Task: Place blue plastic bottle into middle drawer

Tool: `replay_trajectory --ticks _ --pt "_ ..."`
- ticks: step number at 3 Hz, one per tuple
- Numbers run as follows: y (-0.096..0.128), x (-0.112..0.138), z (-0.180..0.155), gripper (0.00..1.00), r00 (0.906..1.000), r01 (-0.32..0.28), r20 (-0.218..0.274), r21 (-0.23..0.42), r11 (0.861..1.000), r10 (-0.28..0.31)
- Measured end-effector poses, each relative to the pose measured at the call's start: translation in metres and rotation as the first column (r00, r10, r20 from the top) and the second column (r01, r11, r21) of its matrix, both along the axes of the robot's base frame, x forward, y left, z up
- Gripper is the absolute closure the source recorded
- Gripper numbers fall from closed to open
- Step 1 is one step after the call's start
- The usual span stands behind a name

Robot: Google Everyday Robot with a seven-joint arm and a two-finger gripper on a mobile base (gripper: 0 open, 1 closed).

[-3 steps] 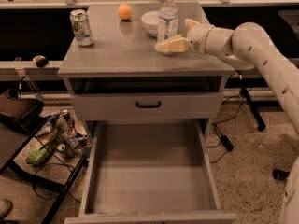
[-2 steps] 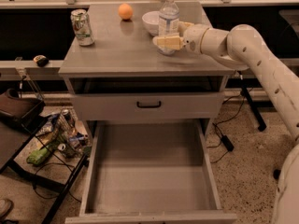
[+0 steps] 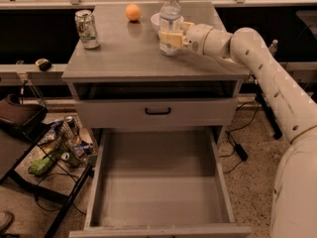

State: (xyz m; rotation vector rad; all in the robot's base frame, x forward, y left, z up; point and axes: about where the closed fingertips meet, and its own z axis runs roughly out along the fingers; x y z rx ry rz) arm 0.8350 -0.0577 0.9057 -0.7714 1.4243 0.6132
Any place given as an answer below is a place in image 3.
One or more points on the black wire basket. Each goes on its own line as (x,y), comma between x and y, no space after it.
(68,141)

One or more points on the brown bag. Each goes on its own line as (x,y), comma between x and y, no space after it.
(20,120)

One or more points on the open grey bottom drawer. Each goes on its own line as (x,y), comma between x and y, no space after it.
(166,184)

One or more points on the small background water bottle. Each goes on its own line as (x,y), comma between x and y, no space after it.
(273,47)

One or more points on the orange fruit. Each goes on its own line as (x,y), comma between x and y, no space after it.
(133,12)

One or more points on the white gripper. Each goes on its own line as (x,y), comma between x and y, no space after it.
(195,38)

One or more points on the clear plastic water bottle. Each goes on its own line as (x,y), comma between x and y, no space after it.
(169,11)

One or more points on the grey shoe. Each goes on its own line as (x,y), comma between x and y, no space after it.
(6,218)

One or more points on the black tape measure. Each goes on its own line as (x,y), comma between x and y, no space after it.
(43,64)

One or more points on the grey drawer cabinet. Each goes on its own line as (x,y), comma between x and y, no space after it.
(128,65)

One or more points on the black stand leg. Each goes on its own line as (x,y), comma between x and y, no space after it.
(268,113)

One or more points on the green snack bag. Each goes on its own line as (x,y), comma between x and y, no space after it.
(40,166)

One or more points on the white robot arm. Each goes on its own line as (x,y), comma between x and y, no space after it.
(294,199)

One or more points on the white ceramic bowl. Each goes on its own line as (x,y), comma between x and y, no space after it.
(155,21)

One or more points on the green soda can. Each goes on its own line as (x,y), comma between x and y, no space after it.
(86,29)

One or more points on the black drawer handle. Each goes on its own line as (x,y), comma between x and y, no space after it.
(151,112)

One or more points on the black power adapter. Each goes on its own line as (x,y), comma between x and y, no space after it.
(241,152)

